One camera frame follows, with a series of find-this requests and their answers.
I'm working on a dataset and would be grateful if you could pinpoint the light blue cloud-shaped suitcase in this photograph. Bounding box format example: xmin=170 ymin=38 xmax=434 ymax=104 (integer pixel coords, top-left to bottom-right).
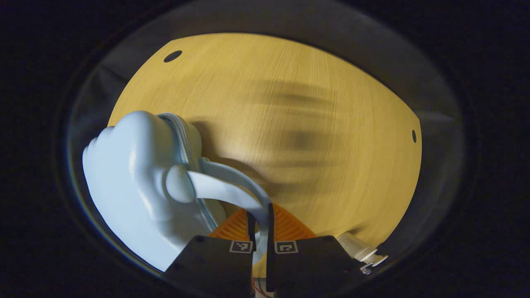
xmin=82 ymin=110 xmax=274 ymax=272

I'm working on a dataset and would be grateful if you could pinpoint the white skin care tube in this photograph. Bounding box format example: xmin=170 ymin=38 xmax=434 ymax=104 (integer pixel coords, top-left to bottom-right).
xmin=336 ymin=232 xmax=389 ymax=274

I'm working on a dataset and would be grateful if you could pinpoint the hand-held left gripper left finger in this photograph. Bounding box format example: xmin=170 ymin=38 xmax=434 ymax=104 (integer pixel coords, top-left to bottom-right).
xmin=164 ymin=207 xmax=257 ymax=298

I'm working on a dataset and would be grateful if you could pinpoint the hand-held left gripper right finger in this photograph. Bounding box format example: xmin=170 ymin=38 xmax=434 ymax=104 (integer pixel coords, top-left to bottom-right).
xmin=265 ymin=203 xmax=366 ymax=298

